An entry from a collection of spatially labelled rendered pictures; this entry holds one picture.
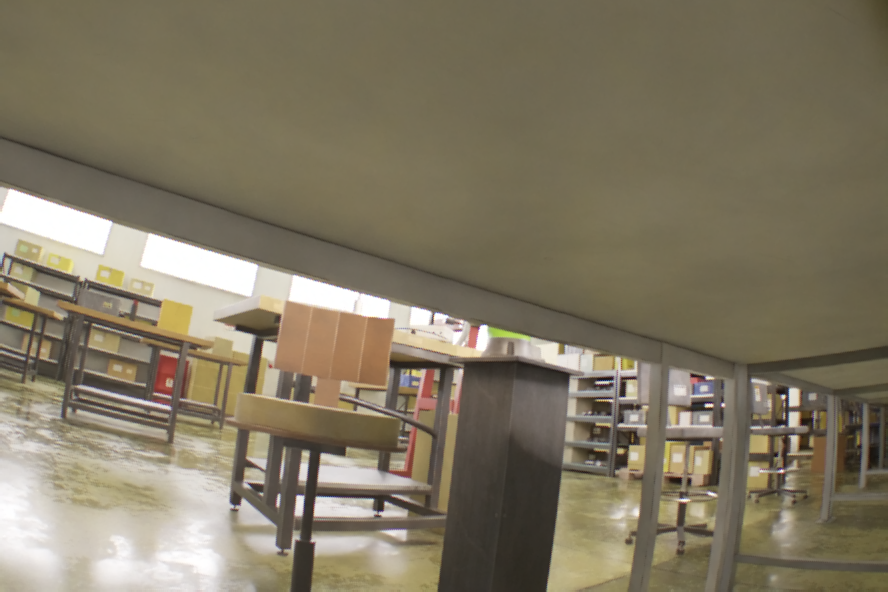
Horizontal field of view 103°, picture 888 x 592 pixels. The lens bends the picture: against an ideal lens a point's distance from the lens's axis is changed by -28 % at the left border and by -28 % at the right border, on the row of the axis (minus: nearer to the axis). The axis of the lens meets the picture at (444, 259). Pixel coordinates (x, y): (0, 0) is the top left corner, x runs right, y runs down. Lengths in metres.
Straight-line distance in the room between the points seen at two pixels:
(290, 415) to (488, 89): 0.78
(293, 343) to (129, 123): 0.98
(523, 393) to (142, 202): 0.96
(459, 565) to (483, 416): 0.41
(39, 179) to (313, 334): 0.94
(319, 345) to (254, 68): 1.11
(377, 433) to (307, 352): 0.50
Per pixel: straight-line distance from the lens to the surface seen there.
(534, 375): 1.31
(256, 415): 1.03
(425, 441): 2.83
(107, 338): 8.98
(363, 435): 1.01
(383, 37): 0.36
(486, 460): 1.28
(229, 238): 0.74
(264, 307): 1.86
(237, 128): 0.52
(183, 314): 4.87
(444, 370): 2.54
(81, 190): 0.75
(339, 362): 1.44
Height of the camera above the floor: 0.63
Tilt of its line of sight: 18 degrees up
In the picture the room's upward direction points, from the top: 7 degrees clockwise
